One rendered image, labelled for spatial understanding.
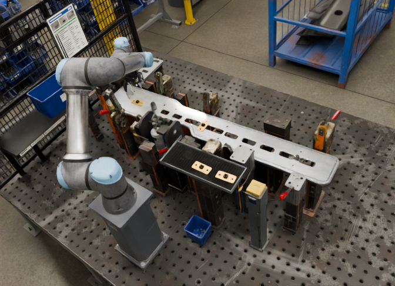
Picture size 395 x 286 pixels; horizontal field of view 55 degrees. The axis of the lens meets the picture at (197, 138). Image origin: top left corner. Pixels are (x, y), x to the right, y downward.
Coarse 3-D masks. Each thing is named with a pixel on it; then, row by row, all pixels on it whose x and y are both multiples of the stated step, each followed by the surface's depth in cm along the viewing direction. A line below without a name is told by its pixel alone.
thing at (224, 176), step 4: (220, 172) 161; (224, 172) 161; (216, 176) 160; (220, 176) 159; (224, 176) 158; (228, 176) 159; (232, 176) 158; (224, 180) 158; (228, 180) 157; (232, 180) 157
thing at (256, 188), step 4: (252, 180) 156; (252, 184) 154; (256, 184) 154; (260, 184) 154; (264, 184) 154; (248, 188) 154; (252, 188) 153; (256, 188) 153; (260, 188) 153; (264, 188) 153; (252, 192) 152; (256, 192) 152; (260, 192) 151
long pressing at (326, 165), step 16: (144, 96) 230; (160, 96) 227; (128, 112) 221; (144, 112) 220; (176, 112) 216; (192, 112) 214; (192, 128) 205; (224, 128) 201; (240, 128) 200; (256, 144) 190; (272, 144) 189; (288, 144) 187; (256, 160) 183; (272, 160) 182; (288, 160) 181; (320, 160) 178; (336, 160) 177; (320, 176) 172
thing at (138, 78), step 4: (132, 72) 205; (136, 72) 206; (140, 72) 210; (124, 76) 210; (128, 76) 208; (132, 76) 208; (136, 76) 207; (140, 76) 210; (128, 80) 211; (132, 80) 207; (136, 80) 210; (140, 80) 211; (132, 84) 210
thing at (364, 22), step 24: (288, 0) 370; (336, 0) 365; (360, 0) 297; (288, 24) 391; (312, 24) 384; (336, 24) 342; (360, 24) 325; (384, 24) 387; (288, 48) 384; (312, 48) 379; (336, 48) 373; (360, 48) 365; (336, 72) 348
